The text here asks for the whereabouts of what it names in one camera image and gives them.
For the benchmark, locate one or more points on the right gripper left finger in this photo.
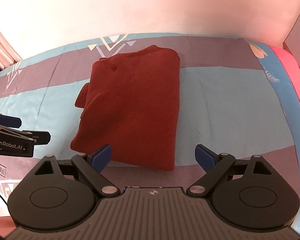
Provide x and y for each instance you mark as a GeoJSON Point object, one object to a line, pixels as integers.
{"type": "Point", "coordinates": [57, 194]}

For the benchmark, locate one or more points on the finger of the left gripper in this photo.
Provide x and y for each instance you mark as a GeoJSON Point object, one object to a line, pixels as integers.
{"type": "Point", "coordinates": [39, 137]}
{"type": "Point", "coordinates": [10, 121]}

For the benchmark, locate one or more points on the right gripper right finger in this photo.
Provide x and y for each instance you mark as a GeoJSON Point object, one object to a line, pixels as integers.
{"type": "Point", "coordinates": [248, 194]}

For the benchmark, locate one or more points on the dark red knit sweater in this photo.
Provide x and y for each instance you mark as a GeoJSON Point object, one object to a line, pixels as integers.
{"type": "Point", "coordinates": [131, 103]}

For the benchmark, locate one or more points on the blue and mauve bedsheet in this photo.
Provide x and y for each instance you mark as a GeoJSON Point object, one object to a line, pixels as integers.
{"type": "Point", "coordinates": [235, 97]}

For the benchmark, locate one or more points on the white window frame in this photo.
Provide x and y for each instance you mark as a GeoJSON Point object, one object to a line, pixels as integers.
{"type": "Point", "coordinates": [1, 47]}

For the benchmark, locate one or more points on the pink bed frame edge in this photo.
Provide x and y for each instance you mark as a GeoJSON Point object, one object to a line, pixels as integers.
{"type": "Point", "coordinates": [290, 65]}

